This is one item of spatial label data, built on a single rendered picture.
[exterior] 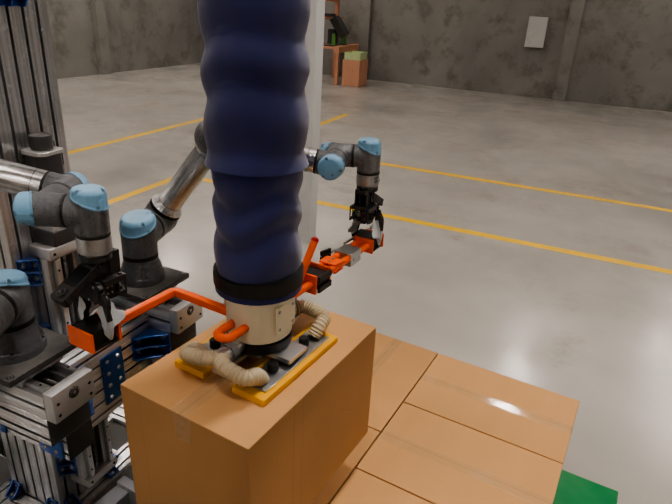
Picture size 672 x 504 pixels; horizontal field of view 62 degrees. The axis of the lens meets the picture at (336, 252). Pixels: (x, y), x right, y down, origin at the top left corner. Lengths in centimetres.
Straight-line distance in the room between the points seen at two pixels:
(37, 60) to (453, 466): 178
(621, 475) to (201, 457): 219
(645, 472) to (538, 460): 109
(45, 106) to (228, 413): 103
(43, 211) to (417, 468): 138
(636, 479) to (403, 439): 136
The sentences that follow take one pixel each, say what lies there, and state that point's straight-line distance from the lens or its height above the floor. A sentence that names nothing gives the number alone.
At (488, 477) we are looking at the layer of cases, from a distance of 206.
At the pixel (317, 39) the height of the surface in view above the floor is 168.
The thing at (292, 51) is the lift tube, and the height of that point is 185.
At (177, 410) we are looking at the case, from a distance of 139.
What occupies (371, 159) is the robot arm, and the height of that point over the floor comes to 150.
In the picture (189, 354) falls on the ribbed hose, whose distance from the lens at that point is 142.
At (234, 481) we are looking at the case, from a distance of 138.
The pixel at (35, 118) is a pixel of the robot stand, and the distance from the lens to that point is 184.
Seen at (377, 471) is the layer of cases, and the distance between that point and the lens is 199.
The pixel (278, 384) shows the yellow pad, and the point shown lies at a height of 109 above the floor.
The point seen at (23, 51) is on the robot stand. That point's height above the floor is 178.
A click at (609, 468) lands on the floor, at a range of 313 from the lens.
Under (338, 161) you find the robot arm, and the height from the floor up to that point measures 152.
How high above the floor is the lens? 195
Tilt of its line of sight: 24 degrees down
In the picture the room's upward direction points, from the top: 3 degrees clockwise
